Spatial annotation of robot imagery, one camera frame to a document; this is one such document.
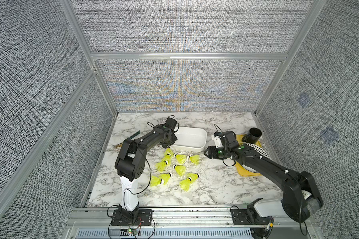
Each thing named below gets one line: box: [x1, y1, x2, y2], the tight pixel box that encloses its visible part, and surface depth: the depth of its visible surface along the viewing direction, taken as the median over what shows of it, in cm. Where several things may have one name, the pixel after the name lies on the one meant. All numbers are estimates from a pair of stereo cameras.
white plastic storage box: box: [172, 126, 207, 152], surface depth 99 cm
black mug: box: [241, 127, 263, 145], surface depth 99 cm
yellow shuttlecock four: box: [155, 160, 169, 173], surface depth 92 cm
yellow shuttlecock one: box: [186, 154, 200, 165], surface depth 94 cm
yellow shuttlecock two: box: [174, 152, 186, 165], surface depth 95 cm
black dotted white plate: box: [245, 142, 270, 159], surface depth 97 cm
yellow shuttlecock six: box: [186, 173, 200, 182], surface depth 86 cm
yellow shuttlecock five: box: [172, 164, 186, 177], surface depth 92 cm
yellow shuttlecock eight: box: [150, 175, 165, 188], surface depth 85 cm
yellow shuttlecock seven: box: [179, 176, 192, 192], surface depth 85 cm
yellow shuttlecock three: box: [163, 147, 175, 158], surface depth 97 cm
